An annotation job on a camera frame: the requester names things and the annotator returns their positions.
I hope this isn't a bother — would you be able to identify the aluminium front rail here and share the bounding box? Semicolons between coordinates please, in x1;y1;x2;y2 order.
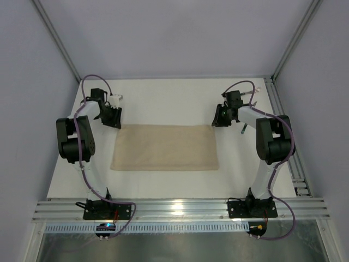
32;198;330;223

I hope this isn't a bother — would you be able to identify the green handled fork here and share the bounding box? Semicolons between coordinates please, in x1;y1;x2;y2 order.
241;87;261;96

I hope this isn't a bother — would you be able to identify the aluminium frame post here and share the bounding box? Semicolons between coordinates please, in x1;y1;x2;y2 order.
30;0;82;83
271;0;323;82

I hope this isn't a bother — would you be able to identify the controller board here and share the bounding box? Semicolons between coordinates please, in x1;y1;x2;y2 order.
247;222;267;239
95;223;116;239

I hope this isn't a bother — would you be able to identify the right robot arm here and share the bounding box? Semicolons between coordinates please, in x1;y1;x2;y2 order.
212;91;295;219

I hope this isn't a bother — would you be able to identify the left controller board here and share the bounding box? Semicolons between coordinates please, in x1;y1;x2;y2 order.
95;223;116;239

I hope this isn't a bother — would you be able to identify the right aluminium frame post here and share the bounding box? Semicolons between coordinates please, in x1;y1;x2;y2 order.
271;0;323;82

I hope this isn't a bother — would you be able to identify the aluminium rail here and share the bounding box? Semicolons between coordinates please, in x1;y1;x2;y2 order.
32;198;330;223
264;76;312;198

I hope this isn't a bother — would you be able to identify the beige cloth napkin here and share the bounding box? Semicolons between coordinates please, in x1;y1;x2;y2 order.
111;124;219;171

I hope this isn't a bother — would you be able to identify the green handled knife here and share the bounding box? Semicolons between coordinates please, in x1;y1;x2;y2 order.
240;101;257;134

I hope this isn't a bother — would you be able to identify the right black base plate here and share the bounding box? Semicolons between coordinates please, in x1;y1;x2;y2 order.
227;198;278;218

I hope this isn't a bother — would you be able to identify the left aluminium frame post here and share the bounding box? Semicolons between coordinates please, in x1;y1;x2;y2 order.
30;0;82;83

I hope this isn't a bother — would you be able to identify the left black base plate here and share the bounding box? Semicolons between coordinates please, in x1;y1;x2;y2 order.
76;200;132;221

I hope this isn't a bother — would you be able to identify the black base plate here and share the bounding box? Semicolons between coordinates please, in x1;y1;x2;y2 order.
227;198;278;218
76;200;132;221

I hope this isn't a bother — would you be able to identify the slotted grey cable duct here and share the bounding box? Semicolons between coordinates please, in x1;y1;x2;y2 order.
44;221;248;234

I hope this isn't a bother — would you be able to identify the aluminium right side rail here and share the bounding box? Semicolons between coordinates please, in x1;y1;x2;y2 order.
264;76;312;198

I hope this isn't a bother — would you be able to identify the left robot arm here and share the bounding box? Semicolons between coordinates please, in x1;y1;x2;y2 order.
56;88;123;211

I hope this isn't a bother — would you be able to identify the right controller board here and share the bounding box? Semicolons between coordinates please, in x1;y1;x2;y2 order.
247;222;267;239

